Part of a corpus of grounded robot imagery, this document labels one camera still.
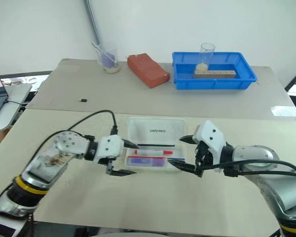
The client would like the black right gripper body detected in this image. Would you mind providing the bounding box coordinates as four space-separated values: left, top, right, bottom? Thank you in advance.
194 140 214 178

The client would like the red marker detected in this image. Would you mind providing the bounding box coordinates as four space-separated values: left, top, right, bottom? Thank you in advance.
134 149 174 156

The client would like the red brick block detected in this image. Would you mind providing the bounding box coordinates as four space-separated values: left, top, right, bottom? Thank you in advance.
127 52 171 89

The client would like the black marker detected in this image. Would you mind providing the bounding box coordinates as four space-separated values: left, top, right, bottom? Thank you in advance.
137 144 176 148

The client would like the grey metal pole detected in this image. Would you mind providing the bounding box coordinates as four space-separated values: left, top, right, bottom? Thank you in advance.
84 0 102 48

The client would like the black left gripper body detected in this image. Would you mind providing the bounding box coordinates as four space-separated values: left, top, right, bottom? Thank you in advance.
98 157 114 175

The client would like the purple eraser block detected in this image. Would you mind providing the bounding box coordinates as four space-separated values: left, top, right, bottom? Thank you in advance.
127 157 167 168

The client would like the clear glass cup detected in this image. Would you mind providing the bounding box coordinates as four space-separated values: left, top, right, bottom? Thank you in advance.
196 42 216 73

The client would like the blue plastic bin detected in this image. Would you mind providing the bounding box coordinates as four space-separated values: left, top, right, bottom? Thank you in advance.
172 51 259 90

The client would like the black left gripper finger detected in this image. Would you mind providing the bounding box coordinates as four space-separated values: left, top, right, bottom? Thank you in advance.
121 138 140 150
108 168 138 177

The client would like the white side table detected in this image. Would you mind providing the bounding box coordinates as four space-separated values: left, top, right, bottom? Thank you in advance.
0 83 33 133

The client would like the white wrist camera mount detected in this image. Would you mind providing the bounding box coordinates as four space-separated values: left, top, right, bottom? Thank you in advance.
195 120 228 172
92 134 125 165

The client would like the clear plastic pencil case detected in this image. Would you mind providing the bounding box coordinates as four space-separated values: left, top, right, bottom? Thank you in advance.
125 117 188 174

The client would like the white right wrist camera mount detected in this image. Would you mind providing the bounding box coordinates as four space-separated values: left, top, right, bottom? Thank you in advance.
195 120 228 172

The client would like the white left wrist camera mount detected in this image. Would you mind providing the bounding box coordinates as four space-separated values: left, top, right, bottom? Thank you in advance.
92 134 125 165

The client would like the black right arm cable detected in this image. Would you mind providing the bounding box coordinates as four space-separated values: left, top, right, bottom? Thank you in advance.
201 159 296 180

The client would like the black laptop cable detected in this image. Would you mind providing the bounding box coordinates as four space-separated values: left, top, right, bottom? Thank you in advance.
4 99 28 107

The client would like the glass beaker with purple liquid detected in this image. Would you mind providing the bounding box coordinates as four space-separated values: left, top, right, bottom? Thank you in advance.
96 43 121 74

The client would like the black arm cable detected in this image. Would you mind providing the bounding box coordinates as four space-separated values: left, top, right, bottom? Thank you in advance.
31 110 119 161
201 159 296 180

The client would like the wooden block with holes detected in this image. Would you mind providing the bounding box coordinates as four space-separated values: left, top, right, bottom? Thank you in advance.
193 69 237 79

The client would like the glass stirring rod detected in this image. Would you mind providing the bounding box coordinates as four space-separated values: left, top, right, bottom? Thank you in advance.
92 42 117 63

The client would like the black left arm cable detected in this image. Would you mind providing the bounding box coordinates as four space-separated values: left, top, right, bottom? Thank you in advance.
31 110 119 161

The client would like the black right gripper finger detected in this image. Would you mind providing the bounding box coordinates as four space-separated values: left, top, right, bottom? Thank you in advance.
168 158 201 177
179 134 195 145

